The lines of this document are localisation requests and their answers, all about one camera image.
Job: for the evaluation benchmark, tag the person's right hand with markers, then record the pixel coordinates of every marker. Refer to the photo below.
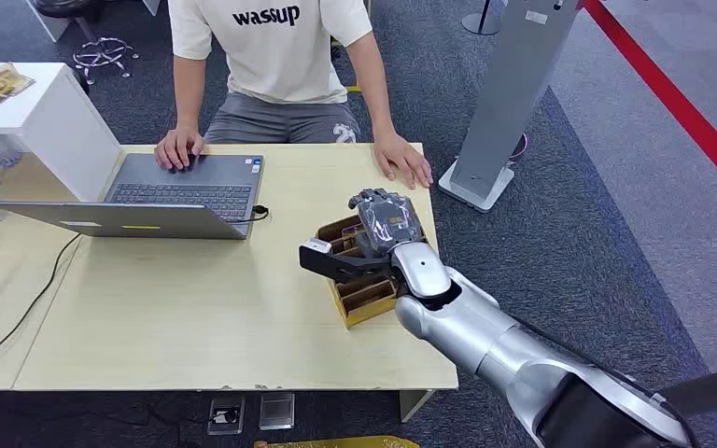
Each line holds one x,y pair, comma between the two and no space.
178,148

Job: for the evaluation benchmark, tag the person's left hand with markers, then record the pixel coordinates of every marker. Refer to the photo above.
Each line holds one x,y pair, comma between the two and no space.
403,159

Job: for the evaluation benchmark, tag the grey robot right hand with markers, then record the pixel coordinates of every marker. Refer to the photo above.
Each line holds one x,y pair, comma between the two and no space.
386,219

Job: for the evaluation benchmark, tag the person's right forearm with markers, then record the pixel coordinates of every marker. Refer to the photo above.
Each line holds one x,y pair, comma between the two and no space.
189,96

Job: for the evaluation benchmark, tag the person's left forearm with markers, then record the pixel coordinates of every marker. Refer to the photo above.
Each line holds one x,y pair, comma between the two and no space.
374,86

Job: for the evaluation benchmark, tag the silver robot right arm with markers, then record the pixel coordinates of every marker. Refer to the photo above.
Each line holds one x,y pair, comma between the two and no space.
488,334

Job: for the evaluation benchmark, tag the wooden card holder box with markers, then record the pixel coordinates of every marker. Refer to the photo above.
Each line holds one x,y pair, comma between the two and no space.
368,300

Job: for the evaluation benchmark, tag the person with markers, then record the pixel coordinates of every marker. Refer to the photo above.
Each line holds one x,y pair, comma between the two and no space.
278,56

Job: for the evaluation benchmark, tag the grey laptop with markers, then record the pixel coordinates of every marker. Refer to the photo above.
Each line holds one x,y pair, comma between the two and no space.
167,219

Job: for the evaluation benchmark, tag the white cabinet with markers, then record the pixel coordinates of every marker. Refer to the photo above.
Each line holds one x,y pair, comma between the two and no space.
68,133

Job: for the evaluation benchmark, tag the chrome office chair base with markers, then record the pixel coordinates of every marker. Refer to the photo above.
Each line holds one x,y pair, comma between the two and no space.
104,54

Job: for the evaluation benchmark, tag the grey kiosk stand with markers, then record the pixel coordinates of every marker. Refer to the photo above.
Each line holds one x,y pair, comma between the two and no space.
507,99

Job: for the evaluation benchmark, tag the round stanchion base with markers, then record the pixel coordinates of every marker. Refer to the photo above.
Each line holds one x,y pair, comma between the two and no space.
481,23

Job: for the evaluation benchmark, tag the white table leg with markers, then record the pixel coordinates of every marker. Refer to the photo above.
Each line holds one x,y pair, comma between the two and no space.
414,405

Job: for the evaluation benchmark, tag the closed metal floor socket box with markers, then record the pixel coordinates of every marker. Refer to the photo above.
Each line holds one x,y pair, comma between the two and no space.
277,411

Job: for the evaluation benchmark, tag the yellow patterned object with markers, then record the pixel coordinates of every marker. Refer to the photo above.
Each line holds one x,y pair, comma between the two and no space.
340,443

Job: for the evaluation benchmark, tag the floor socket box with plug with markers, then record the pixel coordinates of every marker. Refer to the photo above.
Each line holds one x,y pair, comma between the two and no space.
227,415

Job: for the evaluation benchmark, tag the red barrier belt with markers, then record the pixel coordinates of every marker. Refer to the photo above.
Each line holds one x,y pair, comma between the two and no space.
674,102

